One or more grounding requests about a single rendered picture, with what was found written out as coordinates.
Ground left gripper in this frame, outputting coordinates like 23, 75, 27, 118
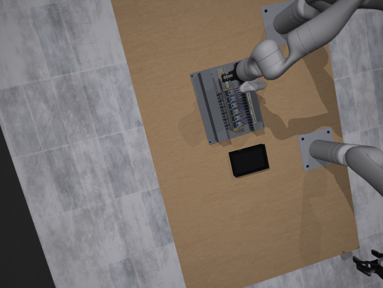
353, 250, 383, 279

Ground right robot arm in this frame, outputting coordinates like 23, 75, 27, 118
236, 0, 383, 93

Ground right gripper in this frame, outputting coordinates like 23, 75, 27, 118
221, 62, 244, 82

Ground grey relay panel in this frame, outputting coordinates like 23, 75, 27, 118
190, 60, 265, 145

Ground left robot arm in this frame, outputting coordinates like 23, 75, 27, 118
309, 140, 383, 197

